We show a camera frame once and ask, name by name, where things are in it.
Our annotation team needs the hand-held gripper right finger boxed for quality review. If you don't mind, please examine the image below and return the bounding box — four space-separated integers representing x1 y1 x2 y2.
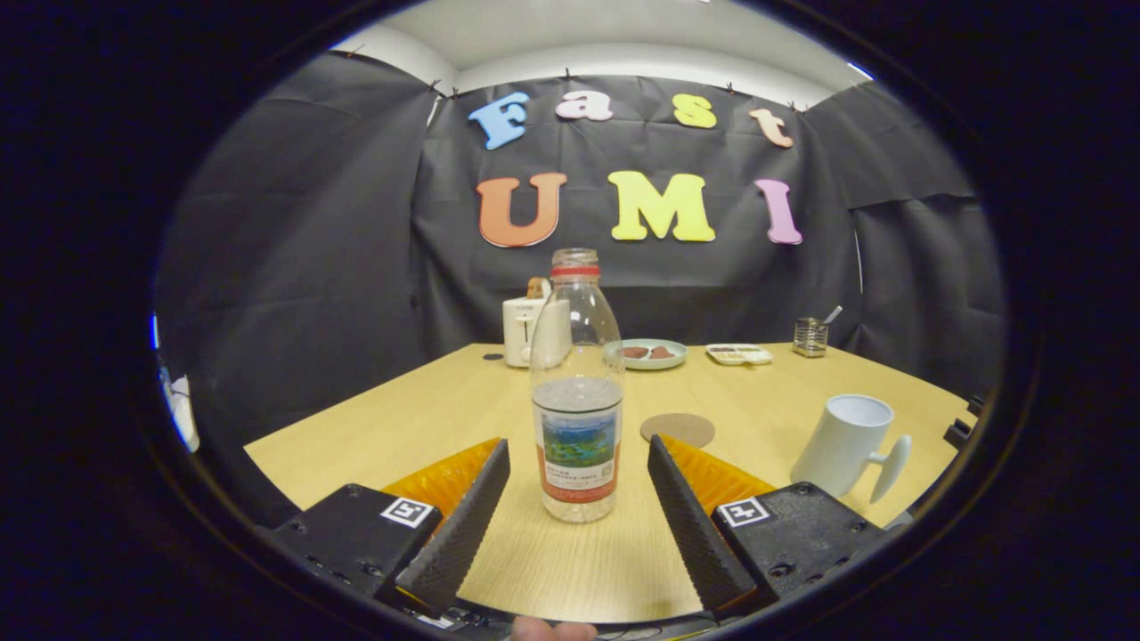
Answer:
647 433 892 620

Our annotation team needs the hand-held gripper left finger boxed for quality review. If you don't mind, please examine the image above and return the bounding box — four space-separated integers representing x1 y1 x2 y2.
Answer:
265 436 513 620

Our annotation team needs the round brown coaster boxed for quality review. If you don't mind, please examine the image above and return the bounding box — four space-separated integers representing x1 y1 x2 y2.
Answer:
639 412 716 449

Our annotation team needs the white cup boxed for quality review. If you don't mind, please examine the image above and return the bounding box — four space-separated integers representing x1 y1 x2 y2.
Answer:
790 394 913 505

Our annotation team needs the clear plastic juice bottle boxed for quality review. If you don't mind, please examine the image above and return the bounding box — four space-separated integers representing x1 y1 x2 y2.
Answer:
529 247 625 524

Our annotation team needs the wooden table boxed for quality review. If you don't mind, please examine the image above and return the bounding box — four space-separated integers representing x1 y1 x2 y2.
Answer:
243 341 979 624

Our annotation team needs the pale green plate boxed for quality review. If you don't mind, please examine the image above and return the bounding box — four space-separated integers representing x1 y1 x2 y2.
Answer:
610 338 688 371

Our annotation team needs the white divided dish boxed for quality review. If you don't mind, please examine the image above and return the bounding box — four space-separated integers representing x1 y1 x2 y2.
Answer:
705 344 774 367

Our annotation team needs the white toaster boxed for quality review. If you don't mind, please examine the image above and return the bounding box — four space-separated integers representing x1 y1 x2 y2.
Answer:
501 296 573 369

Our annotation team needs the white side desk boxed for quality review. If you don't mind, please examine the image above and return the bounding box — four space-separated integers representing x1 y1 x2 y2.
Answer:
160 374 200 453

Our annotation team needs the black backdrop cloth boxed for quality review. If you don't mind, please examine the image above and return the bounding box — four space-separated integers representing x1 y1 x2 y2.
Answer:
151 49 1007 526

